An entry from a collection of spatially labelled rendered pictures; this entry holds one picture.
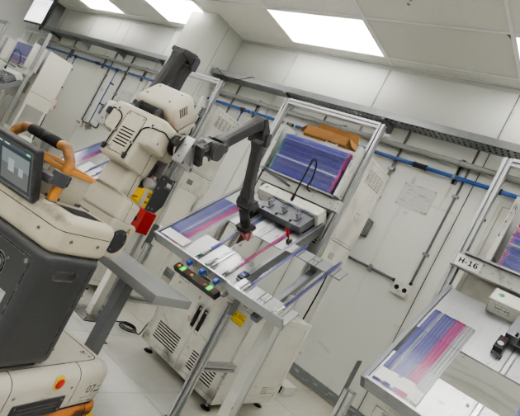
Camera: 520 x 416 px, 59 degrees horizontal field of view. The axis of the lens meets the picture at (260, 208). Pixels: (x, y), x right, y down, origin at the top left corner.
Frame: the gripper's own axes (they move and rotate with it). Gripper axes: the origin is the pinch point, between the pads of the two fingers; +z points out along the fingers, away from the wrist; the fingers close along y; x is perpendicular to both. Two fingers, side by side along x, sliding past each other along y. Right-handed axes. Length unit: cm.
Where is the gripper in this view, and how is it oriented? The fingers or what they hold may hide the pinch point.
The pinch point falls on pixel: (247, 238)
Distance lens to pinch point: 253.6
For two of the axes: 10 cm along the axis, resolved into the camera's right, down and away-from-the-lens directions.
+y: -7.1, -3.5, 6.2
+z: 0.7, 8.3, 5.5
